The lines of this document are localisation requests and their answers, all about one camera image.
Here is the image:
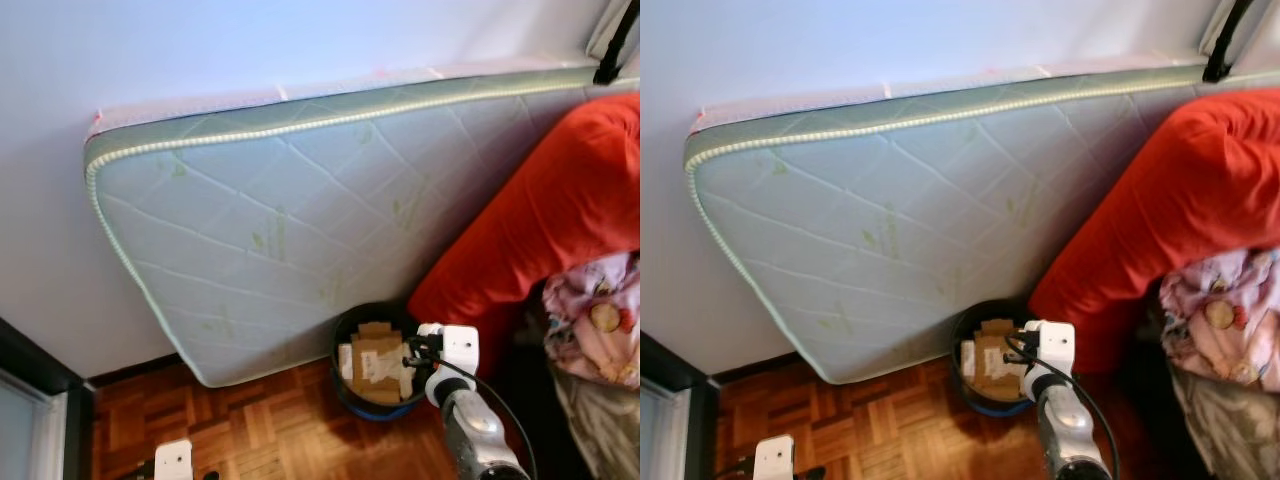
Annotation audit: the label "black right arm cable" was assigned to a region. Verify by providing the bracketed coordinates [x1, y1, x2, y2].
[1040, 350, 1121, 480]
[436, 355, 539, 480]

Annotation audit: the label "black round waste bin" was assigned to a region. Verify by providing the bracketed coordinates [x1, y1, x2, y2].
[330, 301, 433, 422]
[949, 297, 1046, 419]

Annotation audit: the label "large red pillow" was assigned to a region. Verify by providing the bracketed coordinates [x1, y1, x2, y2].
[1028, 86, 1280, 379]
[407, 90, 641, 379]

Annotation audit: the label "brown cardboard pieces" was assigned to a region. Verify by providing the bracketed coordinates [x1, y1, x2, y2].
[963, 317, 1031, 403]
[349, 321, 416, 405]

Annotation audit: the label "pink cartoon print blanket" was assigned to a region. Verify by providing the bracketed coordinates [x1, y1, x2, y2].
[1158, 247, 1280, 394]
[542, 250, 641, 391]

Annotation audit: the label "black strap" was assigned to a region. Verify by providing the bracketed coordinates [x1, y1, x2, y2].
[1202, 0, 1257, 85]
[593, 0, 641, 86]

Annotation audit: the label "dark wooden baseboard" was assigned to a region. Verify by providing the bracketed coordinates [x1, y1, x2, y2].
[712, 352, 801, 386]
[88, 352, 189, 389]

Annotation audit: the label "aluminium framed glass door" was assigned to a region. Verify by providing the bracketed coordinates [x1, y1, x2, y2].
[640, 333, 721, 480]
[0, 318, 96, 480]

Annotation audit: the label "white fabric cover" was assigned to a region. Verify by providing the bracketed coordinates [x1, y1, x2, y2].
[1196, 0, 1280, 71]
[583, 0, 641, 63]

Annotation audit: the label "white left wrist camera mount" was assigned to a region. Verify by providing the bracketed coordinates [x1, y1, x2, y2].
[153, 439, 194, 480]
[753, 434, 795, 480]

